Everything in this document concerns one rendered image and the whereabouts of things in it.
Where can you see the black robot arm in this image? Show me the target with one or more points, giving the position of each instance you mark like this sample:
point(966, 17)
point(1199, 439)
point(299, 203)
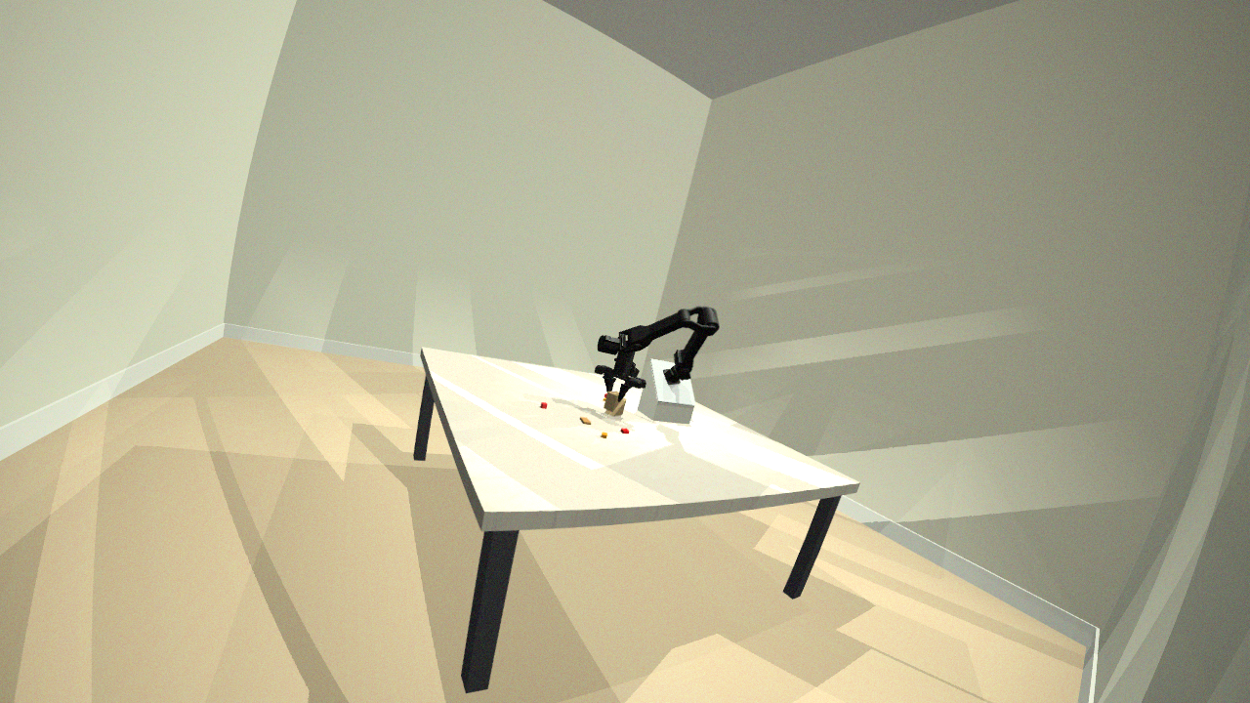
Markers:
point(640, 337)

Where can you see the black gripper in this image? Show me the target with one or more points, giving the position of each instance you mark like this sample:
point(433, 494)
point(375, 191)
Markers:
point(621, 369)

